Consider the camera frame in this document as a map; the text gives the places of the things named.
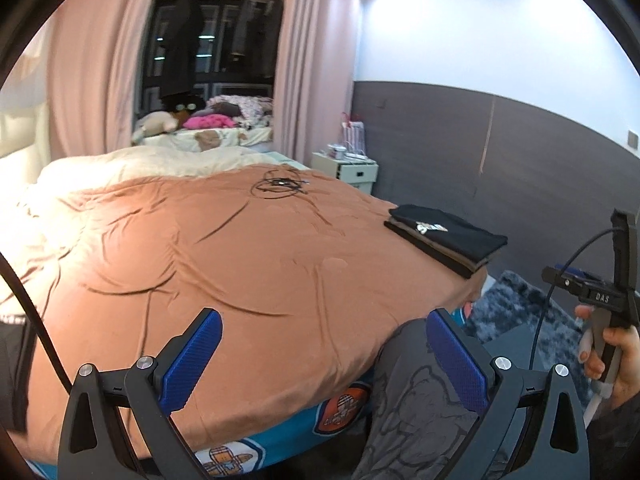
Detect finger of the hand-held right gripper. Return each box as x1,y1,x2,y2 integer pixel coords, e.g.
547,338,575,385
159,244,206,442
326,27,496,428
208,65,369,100
541,266,585,293

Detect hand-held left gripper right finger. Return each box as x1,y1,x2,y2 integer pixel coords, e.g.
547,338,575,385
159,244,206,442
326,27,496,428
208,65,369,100
426,307,592,480

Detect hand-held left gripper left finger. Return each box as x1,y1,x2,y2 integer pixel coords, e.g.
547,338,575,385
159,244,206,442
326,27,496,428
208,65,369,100
57,307,223,480

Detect black bear print t-shirt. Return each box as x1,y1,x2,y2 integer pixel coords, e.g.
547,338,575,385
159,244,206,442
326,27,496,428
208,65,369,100
389,204,508,266

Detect person's right forearm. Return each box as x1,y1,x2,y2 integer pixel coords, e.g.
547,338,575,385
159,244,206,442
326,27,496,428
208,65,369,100
585,395,640,480

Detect dark folded clothes stack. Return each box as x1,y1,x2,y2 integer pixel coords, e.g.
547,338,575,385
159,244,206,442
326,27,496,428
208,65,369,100
384,220,488,280

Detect black hanging clothes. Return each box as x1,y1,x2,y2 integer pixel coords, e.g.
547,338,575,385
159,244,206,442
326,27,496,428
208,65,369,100
160,0,206,106

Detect person's right hand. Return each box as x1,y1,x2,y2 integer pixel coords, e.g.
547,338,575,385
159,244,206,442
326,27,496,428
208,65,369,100
574,305,640,403

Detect grey shaggy rug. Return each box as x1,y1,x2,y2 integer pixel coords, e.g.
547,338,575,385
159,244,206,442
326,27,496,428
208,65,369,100
462,270,601,351

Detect person's grey printed pants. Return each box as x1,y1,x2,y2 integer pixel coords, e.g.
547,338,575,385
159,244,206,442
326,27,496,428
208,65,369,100
350,319,506,480

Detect brown blanket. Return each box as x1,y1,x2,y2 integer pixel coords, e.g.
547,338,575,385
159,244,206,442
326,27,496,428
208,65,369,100
20,162,488,461

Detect white nightstand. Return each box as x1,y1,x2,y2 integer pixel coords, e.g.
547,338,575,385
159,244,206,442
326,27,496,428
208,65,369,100
311,151,379,195

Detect cream printed pillow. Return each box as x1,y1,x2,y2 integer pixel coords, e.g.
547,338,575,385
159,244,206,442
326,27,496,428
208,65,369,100
170,126,275,153

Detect pink cloth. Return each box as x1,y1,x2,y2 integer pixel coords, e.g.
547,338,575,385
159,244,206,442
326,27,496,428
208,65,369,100
182,114,237,131

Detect beige stuffed toy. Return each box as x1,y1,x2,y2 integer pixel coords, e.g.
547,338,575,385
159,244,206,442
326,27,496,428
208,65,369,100
131,109,180,143

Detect striped gift bag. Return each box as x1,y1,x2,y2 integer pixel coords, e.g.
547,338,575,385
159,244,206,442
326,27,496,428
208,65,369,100
341,112,367,157

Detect dark stuffed toy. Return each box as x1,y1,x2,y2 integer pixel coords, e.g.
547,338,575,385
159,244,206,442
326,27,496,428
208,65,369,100
170,94,207,117

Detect floral cloth pile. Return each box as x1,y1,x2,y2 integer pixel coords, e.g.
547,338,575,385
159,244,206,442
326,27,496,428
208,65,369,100
207,94,275,128

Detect cream padded headboard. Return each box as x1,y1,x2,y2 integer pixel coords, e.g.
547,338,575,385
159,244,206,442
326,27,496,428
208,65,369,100
0,102,51,176

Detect pink curtain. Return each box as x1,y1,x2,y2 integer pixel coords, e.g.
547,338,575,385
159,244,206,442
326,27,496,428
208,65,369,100
47,0,168,161
272,0,368,171

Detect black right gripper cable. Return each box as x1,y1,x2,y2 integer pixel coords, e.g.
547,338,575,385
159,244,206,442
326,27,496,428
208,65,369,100
529,228,618,376

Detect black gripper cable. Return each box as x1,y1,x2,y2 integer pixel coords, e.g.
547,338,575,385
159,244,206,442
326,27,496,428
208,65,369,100
0,252,73,393
529,228,618,376

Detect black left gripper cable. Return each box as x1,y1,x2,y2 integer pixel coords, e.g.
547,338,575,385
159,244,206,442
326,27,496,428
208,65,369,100
0,252,73,393

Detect tangled black cables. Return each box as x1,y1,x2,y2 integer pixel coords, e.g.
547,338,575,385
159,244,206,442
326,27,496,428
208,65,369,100
251,170,312,202

